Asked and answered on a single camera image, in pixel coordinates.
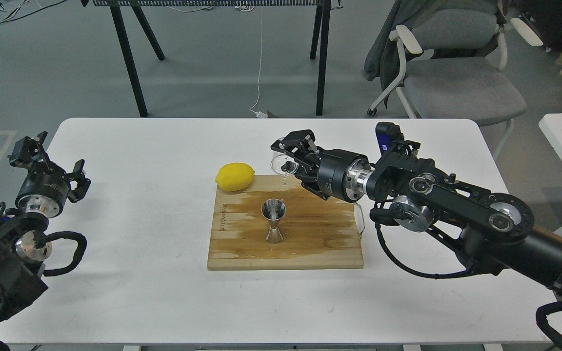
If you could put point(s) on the grey office chair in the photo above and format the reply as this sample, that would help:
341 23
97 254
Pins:
451 67

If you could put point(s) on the black metal table frame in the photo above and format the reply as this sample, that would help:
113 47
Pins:
215 37

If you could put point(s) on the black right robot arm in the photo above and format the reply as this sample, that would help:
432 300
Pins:
487 231

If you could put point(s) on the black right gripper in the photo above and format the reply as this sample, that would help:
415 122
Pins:
339 173

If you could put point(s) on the yellow lemon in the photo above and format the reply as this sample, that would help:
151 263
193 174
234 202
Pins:
234 176

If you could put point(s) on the small clear glass cup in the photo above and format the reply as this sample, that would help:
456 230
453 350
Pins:
283 164

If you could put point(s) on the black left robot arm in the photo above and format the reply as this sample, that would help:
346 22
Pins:
24 245

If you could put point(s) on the wooden cutting board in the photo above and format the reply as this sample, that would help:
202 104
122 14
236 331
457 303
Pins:
317 234

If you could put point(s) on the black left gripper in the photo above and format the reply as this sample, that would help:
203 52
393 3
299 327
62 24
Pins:
46 187

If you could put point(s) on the steel double jigger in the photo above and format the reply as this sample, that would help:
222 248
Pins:
273 210

